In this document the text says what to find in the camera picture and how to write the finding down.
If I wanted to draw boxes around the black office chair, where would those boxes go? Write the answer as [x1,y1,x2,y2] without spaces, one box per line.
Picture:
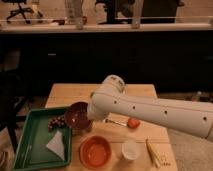
[1,0,43,24]

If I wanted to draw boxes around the dark chair at left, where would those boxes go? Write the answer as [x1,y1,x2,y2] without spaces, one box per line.
[0,72,27,151]

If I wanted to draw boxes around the dark red bowl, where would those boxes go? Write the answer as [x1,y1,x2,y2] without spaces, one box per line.
[64,102,92,130]

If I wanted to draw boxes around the white cup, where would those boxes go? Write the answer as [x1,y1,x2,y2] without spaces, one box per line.
[121,140,141,161]

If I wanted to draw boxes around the silver fork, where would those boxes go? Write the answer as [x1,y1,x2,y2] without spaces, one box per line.
[104,119,127,127]

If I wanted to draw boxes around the orange tomato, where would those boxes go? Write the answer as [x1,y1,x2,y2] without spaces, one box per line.
[127,118,140,129]

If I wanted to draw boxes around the yellow corn cob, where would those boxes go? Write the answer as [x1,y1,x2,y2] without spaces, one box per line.
[145,139,163,169]

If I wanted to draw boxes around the orange bowl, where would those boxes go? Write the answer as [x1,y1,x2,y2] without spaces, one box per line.
[79,136,112,170]

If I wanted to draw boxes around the green plastic tray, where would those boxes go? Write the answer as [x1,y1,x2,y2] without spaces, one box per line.
[13,107,72,171]

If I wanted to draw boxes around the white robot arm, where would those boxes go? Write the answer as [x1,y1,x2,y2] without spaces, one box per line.
[87,75,213,142]

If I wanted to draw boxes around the white folded napkin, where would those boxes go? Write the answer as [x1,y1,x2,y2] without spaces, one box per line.
[46,131,65,160]

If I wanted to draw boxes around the bunch of dark grapes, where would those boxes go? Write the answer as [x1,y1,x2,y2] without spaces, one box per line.
[48,116,66,131]

